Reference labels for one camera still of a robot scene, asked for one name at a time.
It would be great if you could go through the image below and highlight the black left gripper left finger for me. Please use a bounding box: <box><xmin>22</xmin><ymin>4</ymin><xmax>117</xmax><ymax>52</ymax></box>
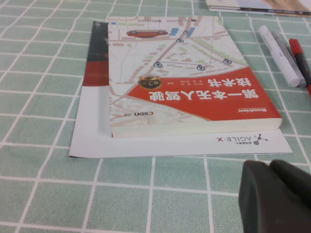
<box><xmin>238</xmin><ymin>160</ymin><xmax>311</xmax><ymax>233</ymax></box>

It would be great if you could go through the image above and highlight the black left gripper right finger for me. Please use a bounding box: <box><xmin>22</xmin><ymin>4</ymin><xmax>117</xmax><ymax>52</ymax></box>
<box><xmin>270</xmin><ymin>159</ymin><xmax>311</xmax><ymax>202</ymax></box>

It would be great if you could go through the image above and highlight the white marker pen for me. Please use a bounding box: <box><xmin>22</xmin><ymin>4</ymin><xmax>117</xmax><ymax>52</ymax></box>
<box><xmin>258</xmin><ymin>25</ymin><xmax>301</xmax><ymax>87</ymax></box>

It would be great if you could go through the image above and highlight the red capped black pen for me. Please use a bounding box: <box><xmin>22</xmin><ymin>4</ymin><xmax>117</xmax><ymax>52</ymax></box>
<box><xmin>288</xmin><ymin>38</ymin><xmax>311</xmax><ymax>97</ymax></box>

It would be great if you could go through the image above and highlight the grey pen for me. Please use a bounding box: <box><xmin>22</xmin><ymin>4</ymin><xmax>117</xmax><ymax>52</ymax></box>
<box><xmin>271</xmin><ymin>30</ymin><xmax>307</xmax><ymax>88</ymax></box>

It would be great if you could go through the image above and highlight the red map cover book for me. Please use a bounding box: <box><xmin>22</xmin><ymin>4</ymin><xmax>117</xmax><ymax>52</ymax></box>
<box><xmin>106</xmin><ymin>16</ymin><xmax>283</xmax><ymax>138</ymax></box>

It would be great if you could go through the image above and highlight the landscape cover brochure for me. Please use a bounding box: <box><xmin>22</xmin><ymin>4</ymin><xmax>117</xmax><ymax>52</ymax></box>
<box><xmin>205</xmin><ymin>0</ymin><xmax>311</xmax><ymax>17</ymax></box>

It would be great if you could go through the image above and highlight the white AgileX logo brochure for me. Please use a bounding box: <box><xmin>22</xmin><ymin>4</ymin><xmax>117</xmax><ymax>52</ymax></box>
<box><xmin>69</xmin><ymin>21</ymin><xmax>294</xmax><ymax>159</ymax></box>

